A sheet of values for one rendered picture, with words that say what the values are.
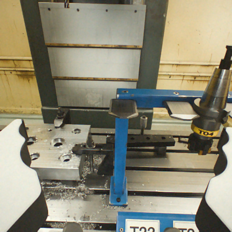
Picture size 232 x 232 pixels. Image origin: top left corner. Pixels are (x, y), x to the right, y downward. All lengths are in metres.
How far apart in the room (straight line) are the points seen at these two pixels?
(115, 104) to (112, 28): 0.61
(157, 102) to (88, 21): 0.63
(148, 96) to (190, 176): 0.39
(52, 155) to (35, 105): 1.08
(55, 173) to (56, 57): 0.61
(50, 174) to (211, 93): 0.46
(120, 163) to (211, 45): 1.17
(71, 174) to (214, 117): 0.40
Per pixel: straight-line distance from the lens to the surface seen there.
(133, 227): 0.48
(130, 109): 0.32
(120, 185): 0.53
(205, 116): 0.35
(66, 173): 0.55
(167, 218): 0.48
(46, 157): 0.58
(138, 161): 0.67
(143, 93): 0.37
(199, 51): 1.43
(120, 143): 0.42
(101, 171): 0.61
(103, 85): 0.98
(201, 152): 0.40
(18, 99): 1.66
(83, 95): 1.01
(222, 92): 0.34
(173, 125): 1.55
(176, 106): 0.36
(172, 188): 0.62
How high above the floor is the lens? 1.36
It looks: 29 degrees down
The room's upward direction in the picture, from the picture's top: 2 degrees clockwise
